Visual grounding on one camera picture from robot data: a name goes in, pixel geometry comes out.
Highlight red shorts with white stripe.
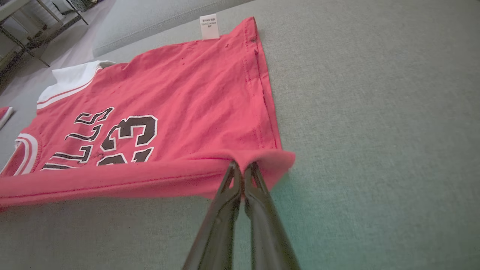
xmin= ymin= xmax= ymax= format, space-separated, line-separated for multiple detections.
xmin=0 ymin=106 xmax=15 ymax=130

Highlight large grey sofa seat cushion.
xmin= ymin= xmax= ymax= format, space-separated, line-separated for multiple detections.
xmin=92 ymin=0 xmax=255 ymax=57

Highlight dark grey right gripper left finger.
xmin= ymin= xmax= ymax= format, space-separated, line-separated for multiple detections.
xmin=183 ymin=160 xmax=243 ymax=270

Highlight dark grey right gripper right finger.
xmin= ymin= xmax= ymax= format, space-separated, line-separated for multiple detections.
xmin=244 ymin=161 xmax=300 ymax=270

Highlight red basketball jersey number 23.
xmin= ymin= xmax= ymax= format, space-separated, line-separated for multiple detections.
xmin=0 ymin=13 xmax=297 ymax=210

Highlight grey metal frame table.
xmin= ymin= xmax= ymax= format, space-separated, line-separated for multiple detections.
xmin=0 ymin=0 xmax=89 ymax=74

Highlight grey sofa seat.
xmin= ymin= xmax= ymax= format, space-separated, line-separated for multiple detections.
xmin=0 ymin=0 xmax=480 ymax=270

